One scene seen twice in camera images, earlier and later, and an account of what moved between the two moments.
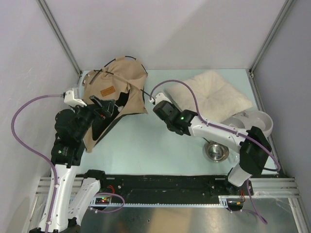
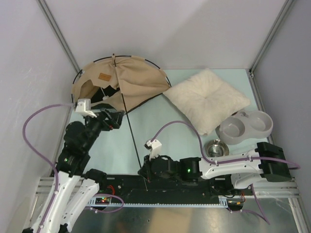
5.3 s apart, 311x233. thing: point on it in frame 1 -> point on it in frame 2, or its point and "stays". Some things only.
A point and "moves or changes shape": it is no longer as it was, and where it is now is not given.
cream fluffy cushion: x=219 y=100 stays
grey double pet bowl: x=247 y=119 stays
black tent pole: x=153 y=100 -> x=116 y=55
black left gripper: x=99 y=112 -> x=114 y=122
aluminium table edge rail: x=168 y=190 stays
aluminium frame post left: x=55 y=27 stays
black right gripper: x=174 y=107 -> x=146 y=172
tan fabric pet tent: x=121 y=79 moves or changes shape
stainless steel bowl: x=216 y=152 stays
